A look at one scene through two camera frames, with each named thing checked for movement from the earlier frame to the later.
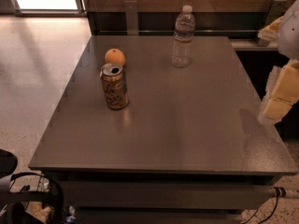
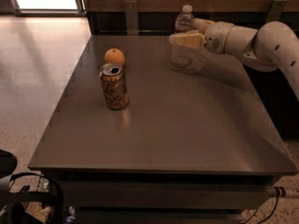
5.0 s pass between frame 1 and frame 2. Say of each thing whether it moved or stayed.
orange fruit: stayed
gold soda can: stayed
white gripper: moved
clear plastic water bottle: stayed
